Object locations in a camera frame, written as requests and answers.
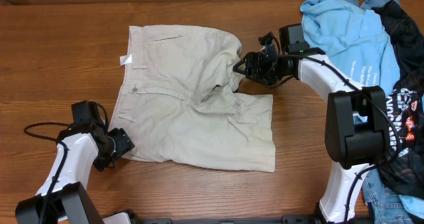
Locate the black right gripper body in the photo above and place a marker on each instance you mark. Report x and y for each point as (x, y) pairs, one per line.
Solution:
(267, 71)

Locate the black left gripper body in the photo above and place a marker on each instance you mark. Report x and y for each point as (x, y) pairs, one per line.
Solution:
(122, 144)

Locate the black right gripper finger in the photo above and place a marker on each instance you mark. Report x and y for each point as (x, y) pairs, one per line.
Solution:
(242, 61)
(244, 72)

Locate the beige shorts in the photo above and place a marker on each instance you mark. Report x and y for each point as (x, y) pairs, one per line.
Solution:
(179, 101)

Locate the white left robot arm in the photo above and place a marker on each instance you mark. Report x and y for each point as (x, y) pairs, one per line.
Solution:
(63, 196)

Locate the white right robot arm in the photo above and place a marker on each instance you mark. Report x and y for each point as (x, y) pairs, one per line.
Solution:
(356, 125)

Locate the light blue t-shirt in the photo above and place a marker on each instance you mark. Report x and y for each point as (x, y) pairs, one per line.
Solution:
(357, 43)

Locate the dark printed t-shirt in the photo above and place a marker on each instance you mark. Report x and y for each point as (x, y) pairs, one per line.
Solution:
(404, 176)

